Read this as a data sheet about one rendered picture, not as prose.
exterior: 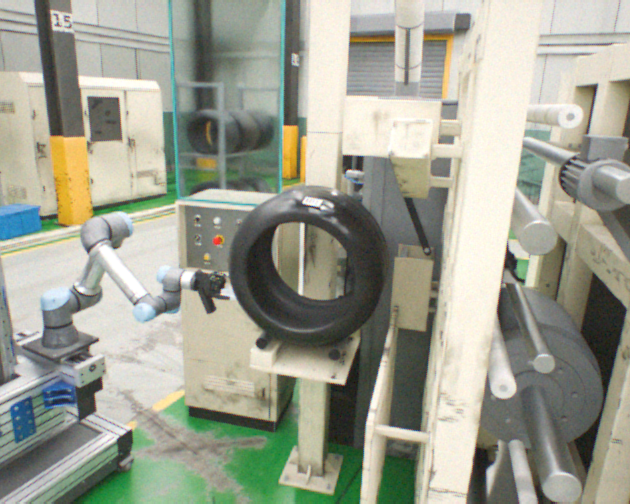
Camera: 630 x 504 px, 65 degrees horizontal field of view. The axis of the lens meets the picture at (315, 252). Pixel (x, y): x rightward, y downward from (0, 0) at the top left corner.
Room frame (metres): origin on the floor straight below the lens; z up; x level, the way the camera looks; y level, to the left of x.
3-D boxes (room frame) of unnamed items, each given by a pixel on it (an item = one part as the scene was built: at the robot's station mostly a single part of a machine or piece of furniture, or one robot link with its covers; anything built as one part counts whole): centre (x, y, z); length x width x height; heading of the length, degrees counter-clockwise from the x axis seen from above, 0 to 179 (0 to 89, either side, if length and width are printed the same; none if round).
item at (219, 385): (2.56, 0.40, 0.63); 0.56 x 0.41 x 1.27; 77
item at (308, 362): (1.80, 0.01, 0.80); 0.37 x 0.36 x 0.02; 77
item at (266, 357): (1.83, 0.15, 0.83); 0.36 x 0.09 x 0.06; 167
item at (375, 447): (1.50, -0.26, 0.65); 0.90 x 0.02 x 0.70; 167
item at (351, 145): (1.60, -0.25, 1.71); 0.61 x 0.25 x 0.15; 167
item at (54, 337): (1.96, 1.11, 0.77); 0.15 x 0.15 x 0.10
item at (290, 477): (2.05, -0.03, 0.02); 0.27 x 0.27 x 0.04; 77
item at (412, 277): (1.92, -0.41, 1.05); 0.20 x 0.15 x 0.30; 167
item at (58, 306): (1.96, 1.11, 0.88); 0.13 x 0.12 x 0.14; 156
